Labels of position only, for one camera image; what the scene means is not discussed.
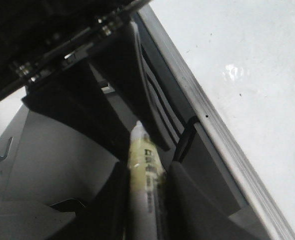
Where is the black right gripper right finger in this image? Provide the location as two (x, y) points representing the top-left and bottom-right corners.
(88, 21), (241, 240)

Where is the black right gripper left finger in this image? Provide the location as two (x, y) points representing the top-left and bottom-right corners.
(22, 60), (130, 240)

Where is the white whiteboard marker with tape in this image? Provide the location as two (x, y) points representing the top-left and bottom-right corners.
(127, 121), (168, 240)

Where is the white whiteboard with metal frame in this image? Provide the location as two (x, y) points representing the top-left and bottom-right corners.
(139, 0), (295, 240)

